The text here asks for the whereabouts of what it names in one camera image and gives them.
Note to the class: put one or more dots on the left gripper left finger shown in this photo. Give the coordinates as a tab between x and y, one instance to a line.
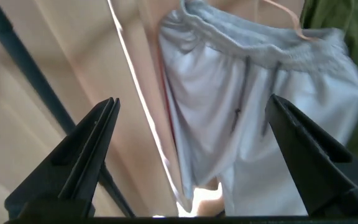
73	174

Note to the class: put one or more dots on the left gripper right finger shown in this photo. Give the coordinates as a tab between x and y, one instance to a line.
315	161

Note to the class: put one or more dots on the pale grey shorts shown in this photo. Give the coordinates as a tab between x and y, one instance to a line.
213	109

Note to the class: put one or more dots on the pink clothes hanger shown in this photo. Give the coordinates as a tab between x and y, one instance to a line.
294	23

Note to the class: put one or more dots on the black clothes rack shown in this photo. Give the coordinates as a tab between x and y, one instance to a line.
26	68

